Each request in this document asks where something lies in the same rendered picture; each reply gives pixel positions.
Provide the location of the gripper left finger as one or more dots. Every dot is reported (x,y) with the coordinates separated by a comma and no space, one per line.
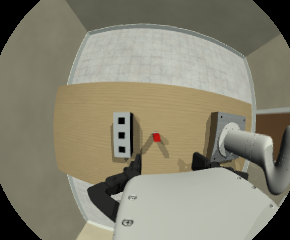
(100,193)

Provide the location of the red and grey pin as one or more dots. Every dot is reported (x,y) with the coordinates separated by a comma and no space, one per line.
(156,137)

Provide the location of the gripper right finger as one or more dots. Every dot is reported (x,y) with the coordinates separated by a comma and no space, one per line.
(200,162)

